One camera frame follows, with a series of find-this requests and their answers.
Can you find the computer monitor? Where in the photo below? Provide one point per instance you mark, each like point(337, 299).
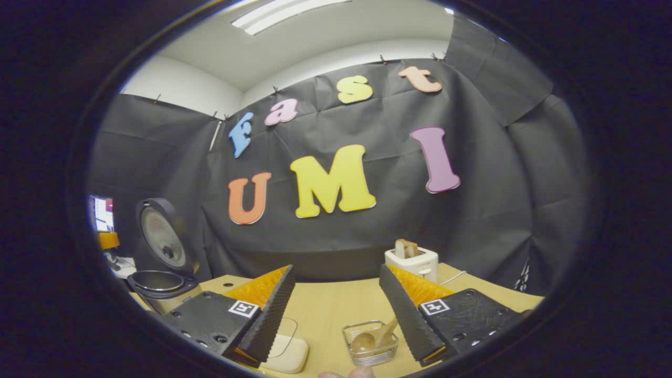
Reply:
point(103, 214)

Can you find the ceiling light panel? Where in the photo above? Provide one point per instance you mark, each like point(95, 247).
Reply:
point(289, 14)

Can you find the white toaster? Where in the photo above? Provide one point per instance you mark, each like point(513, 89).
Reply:
point(417, 265)

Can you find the white side table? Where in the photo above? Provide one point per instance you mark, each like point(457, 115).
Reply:
point(125, 269)

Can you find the black rice cooker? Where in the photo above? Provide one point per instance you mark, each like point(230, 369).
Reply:
point(163, 236)

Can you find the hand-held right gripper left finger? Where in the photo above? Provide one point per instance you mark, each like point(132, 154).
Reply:
point(268, 315)

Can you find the clear plastic rice container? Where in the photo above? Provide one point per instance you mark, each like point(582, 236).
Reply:
point(289, 354)

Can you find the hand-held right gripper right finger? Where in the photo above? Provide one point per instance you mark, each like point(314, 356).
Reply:
point(409, 315)

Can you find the wooden spoon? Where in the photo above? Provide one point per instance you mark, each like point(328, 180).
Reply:
point(367, 338)

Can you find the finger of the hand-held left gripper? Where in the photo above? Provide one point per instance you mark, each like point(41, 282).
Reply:
point(108, 240)

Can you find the black backdrop cloth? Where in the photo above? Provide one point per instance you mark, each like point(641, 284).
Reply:
point(341, 236)

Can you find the toasted bread slice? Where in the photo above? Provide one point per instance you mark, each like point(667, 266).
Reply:
point(407, 248)

